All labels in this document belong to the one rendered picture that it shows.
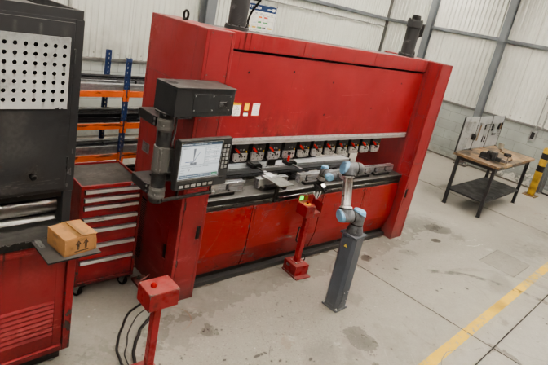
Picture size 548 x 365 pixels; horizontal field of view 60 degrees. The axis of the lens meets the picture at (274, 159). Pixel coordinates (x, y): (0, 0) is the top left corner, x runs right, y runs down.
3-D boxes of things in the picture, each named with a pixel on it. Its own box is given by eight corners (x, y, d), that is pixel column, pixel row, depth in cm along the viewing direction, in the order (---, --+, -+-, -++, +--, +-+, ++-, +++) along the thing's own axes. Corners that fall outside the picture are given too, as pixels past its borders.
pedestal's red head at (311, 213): (305, 218, 459) (309, 202, 454) (295, 211, 471) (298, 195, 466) (320, 216, 471) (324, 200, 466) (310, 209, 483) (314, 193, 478)
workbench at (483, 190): (479, 220, 753) (512, 130, 709) (437, 200, 801) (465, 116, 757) (518, 204, 880) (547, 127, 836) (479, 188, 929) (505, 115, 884)
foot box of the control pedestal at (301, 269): (295, 280, 473) (298, 270, 470) (280, 267, 492) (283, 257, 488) (311, 277, 485) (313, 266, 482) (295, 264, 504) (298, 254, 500)
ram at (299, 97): (201, 146, 388) (217, 49, 365) (196, 142, 394) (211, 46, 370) (404, 137, 588) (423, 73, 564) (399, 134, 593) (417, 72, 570)
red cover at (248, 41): (218, 46, 363) (222, 28, 358) (212, 44, 370) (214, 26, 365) (425, 72, 562) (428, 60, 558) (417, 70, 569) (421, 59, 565)
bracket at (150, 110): (154, 126, 312) (155, 116, 310) (138, 116, 329) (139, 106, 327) (205, 125, 339) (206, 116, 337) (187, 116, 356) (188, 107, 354)
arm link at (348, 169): (355, 224, 410) (360, 161, 411) (341, 223, 405) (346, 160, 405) (348, 222, 421) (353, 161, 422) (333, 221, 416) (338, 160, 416)
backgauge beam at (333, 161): (187, 183, 428) (189, 173, 424) (179, 177, 437) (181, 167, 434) (349, 166, 580) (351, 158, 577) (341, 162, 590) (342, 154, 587)
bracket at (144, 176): (145, 193, 327) (147, 184, 325) (130, 180, 344) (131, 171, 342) (195, 187, 354) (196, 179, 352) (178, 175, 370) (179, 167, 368)
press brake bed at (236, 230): (186, 291, 421) (200, 207, 396) (174, 279, 435) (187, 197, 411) (383, 235, 620) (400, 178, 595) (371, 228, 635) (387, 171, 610)
